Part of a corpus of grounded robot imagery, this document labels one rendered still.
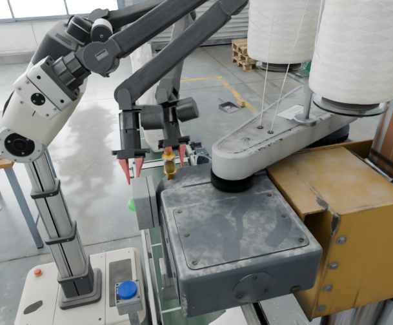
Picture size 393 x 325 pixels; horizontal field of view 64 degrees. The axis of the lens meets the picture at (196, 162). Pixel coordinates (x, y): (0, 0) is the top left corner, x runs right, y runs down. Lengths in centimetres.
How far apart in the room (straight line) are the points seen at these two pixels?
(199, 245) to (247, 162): 18
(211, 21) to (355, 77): 47
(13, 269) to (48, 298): 69
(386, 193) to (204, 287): 40
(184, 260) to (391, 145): 50
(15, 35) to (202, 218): 803
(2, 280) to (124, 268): 93
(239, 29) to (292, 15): 793
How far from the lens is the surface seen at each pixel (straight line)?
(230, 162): 59
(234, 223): 56
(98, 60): 89
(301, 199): 63
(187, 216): 58
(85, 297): 185
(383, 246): 76
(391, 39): 53
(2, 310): 241
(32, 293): 204
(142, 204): 66
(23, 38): 841
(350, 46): 53
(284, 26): 73
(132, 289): 110
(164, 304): 163
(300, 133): 71
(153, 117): 89
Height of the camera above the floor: 172
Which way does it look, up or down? 32 degrees down
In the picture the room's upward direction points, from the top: 2 degrees counter-clockwise
